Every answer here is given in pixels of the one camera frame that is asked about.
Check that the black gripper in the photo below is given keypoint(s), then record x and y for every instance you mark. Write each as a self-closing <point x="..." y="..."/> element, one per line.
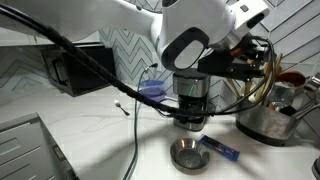
<point x="260" y="51"/>

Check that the slotted wooden spoon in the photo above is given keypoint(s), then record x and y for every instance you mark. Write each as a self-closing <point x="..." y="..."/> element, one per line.
<point x="247" y="91"/>

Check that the shiny steel utensil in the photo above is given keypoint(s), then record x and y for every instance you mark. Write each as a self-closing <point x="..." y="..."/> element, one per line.
<point x="313" y="83"/>

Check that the steel utensil holder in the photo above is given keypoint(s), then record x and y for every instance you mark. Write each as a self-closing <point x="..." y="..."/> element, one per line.
<point x="266" y="123"/>

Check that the flat wooden spatula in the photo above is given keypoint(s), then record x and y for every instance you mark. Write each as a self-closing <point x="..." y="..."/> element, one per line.
<point x="266" y="68"/>

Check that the dark red ladle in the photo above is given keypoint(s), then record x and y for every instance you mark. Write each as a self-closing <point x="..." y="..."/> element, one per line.
<point x="293" y="78"/>

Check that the cream round cup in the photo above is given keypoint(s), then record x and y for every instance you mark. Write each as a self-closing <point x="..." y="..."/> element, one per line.
<point x="256" y="95"/>

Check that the shiny steel measuring cup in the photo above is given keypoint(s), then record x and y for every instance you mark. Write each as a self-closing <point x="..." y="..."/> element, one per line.
<point x="281" y="95"/>

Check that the black steel coffee maker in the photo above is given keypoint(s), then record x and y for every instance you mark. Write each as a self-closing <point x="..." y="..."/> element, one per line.
<point x="190" y="88"/>

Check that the blue snack bar wrapper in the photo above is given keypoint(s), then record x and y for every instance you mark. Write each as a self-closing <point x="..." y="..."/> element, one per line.
<point x="220" y="148"/>

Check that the small purple-lidded plastic container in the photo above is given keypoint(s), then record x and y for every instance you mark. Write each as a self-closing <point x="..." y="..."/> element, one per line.
<point x="151" y="84"/>

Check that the large purple-lidded plastic container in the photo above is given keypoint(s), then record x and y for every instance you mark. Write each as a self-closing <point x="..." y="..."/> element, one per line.
<point x="150" y="92"/>

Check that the steel bowl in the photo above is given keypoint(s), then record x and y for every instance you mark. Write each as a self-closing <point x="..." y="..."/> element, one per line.
<point x="190" y="156"/>

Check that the dark round object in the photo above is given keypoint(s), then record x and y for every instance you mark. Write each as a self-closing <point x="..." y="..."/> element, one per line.
<point x="316" y="168"/>

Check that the black toaster oven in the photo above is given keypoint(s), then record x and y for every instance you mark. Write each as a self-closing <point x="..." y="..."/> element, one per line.
<point x="58" y="71"/>

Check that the white upper cabinet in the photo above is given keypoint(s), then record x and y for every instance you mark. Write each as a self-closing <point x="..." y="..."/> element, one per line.
<point x="20" y="38"/>

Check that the grey panelled cabinet front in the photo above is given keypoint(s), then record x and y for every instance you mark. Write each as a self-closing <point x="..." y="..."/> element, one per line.
<point x="23" y="150"/>

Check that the white wall outlet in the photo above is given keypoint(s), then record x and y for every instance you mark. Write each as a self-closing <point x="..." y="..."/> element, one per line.
<point x="154" y="58"/>

